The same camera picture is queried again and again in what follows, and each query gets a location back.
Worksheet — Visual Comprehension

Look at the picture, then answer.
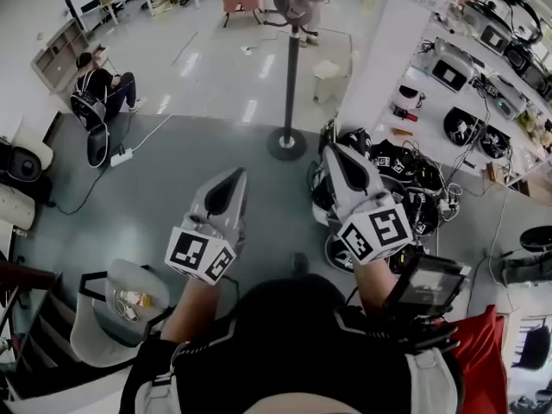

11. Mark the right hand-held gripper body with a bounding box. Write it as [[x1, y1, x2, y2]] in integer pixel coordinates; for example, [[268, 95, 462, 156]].
[[322, 141, 415, 267]]

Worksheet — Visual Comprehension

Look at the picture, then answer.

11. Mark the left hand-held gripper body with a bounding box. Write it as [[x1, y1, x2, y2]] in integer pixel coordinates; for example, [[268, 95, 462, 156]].
[[165, 166, 249, 285]]

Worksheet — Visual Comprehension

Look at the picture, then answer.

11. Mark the black coat stand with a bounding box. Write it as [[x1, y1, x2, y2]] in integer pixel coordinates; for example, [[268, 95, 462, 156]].
[[263, 18, 309, 163]]

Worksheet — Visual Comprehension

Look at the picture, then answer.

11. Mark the person's right forearm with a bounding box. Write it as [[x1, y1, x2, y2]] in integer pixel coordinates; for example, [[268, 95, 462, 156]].
[[352, 254, 400, 317]]

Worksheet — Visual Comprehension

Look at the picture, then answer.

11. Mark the person's left forearm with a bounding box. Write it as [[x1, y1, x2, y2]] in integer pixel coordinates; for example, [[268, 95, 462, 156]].
[[160, 273, 228, 344]]

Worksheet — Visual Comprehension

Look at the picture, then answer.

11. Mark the pile of black headsets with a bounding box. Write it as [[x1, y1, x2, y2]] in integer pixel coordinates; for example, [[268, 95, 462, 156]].
[[306, 125, 462, 273]]

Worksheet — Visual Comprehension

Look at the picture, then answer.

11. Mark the person's black shoe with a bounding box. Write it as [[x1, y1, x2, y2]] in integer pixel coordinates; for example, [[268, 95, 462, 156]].
[[292, 251, 311, 276]]

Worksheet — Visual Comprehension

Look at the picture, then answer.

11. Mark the small white round appliance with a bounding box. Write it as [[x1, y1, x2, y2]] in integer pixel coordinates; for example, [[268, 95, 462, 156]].
[[392, 84, 427, 119]]

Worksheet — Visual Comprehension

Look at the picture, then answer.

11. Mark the white square stool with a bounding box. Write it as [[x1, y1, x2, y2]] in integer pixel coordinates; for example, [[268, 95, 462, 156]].
[[311, 60, 351, 104]]

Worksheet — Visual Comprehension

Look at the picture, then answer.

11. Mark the white power strip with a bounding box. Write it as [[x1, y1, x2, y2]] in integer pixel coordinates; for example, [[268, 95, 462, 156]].
[[109, 148, 136, 168]]

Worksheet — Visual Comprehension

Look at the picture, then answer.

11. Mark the orange and white snack packet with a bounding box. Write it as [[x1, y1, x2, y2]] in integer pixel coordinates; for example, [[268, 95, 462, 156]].
[[120, 290, 153, 310]]

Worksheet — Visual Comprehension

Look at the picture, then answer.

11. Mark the black framed monitor screen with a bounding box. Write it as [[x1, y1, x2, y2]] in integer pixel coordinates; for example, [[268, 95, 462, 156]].
[[382, 254, 472, 317]]

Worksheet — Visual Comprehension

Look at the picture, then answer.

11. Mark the round black device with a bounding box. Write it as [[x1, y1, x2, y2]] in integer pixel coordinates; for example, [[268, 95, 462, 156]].
[[480, 124, 513, 160], [442, 106, 485, 147]]

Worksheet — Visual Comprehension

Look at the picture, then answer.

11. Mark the black office chair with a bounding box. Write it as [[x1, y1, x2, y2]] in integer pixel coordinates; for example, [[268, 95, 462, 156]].
[[70, 92, 111, 169]]

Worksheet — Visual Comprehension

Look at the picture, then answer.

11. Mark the person's black and grey clothing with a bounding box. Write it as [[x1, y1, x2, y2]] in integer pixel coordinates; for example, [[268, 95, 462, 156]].
[[119, 273, 466, 414]]

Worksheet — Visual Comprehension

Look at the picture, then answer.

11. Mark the white hooded device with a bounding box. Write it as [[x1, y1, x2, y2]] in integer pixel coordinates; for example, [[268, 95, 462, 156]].
[[430, 38, 474, 93]]

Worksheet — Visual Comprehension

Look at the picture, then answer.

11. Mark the grey shell chair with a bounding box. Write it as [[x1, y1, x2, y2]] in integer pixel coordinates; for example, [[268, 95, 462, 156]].
[[68, 258, 174, 369]]

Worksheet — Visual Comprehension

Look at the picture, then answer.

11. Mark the black round stool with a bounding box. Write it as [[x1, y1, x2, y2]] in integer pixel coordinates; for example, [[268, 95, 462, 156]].
[[518, 225, 552, 253]]

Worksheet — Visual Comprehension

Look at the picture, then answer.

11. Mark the red cloth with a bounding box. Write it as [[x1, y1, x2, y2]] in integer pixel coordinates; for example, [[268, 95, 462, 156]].
[[447, 303, 511, 414]]

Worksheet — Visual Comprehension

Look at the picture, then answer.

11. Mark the white cubby shelf unit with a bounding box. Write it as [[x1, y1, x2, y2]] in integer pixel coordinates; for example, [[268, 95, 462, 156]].
[[31, 16, 91, 91]]

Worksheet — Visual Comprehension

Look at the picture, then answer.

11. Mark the black curved pole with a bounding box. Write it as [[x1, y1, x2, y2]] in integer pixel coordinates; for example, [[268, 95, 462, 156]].
[[53, 0, 86, 33]]

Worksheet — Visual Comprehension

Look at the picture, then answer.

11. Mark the white power cable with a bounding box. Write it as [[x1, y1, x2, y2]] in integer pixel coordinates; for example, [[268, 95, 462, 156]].
[[129, 112, 182, 154]]

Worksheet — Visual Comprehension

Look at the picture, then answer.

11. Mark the white coiled cable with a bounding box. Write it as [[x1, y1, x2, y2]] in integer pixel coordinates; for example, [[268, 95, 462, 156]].
[[113, 288, 140, 323]]

